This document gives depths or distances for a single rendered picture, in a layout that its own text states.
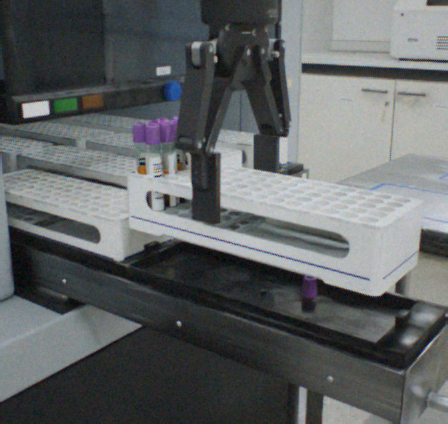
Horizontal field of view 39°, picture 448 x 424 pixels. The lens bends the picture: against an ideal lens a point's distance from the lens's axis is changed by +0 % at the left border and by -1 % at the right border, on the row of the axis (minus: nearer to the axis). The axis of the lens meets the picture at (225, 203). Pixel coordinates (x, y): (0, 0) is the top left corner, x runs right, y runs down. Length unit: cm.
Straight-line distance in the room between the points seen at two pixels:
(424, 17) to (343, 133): 66
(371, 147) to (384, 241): 258
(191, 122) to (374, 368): 27
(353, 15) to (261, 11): 322
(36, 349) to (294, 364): 33
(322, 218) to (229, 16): 20
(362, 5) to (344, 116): 86
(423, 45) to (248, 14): 242
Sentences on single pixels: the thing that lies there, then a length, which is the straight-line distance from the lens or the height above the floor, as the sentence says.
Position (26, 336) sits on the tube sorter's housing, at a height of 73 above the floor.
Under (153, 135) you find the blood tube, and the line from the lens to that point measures 65.
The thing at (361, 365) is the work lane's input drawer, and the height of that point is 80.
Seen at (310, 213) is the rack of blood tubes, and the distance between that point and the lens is 55.
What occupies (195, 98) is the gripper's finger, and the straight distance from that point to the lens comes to 57.
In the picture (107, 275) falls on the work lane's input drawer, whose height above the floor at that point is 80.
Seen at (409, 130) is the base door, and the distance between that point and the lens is 303.
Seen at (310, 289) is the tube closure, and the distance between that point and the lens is 67.
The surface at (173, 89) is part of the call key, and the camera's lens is 95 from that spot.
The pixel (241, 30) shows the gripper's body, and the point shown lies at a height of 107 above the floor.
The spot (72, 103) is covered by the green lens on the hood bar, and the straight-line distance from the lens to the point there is 83.
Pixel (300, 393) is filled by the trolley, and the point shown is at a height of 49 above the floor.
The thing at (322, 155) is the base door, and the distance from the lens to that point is 324.
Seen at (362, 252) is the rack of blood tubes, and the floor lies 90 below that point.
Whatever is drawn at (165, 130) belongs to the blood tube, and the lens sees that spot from 67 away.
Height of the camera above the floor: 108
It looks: 16 degrees down
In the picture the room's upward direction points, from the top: straight up
